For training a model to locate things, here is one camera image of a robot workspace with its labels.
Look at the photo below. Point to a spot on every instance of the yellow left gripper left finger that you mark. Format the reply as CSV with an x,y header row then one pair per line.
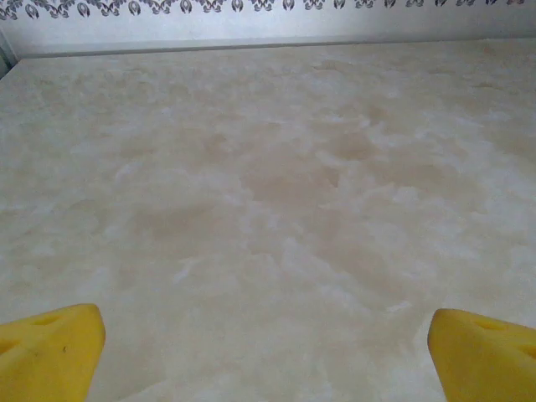
x,y
46,356

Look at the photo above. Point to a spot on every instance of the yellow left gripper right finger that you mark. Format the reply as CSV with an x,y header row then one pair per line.
x,y
486,364

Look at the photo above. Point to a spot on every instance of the aluminium corner post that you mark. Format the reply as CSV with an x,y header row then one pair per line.
x,y
5,54

